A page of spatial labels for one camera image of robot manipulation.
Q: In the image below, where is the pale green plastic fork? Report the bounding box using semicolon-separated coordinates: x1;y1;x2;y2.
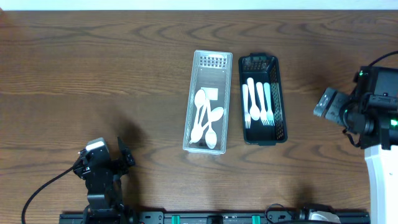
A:
264;82;275;126

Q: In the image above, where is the white plastic spoon group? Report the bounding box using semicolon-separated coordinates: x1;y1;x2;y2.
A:
247;78;260;121

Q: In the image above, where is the white plastic fork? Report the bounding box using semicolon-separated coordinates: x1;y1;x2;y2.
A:
242;84;251;129
256;82;269;126

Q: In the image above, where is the black plastic basket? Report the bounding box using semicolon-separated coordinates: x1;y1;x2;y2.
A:
238;53;288;146

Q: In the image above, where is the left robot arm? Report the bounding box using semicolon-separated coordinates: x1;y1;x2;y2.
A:
73;138;137;223

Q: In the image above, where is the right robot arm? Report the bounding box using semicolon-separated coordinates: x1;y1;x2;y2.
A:
313;65;397;223

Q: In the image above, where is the clear plastic basket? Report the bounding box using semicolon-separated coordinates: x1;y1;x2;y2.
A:
183;50;233;155

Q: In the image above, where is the black mounting rail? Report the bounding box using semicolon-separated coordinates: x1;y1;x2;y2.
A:
59;210;371;224

